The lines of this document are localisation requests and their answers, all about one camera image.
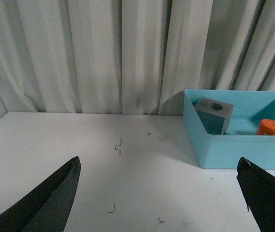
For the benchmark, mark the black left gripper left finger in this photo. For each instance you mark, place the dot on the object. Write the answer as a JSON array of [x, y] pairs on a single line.
[[47, 207]]

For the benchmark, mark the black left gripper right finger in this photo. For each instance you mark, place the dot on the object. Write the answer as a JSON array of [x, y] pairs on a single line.
[[258, 189]]

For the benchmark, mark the orange cylinder part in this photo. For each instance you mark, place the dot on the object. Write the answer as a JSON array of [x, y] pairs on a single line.
[[266, 127]]

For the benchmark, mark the gray block with round hole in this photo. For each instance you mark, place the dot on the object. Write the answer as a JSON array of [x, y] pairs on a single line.
[[214, 115]]

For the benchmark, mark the light blue plastic box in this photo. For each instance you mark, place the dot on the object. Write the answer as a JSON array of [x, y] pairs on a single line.
[[240, 140]]

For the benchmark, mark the white pleated curtain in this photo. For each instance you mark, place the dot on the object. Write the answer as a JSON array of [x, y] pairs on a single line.
[[130, 56]]

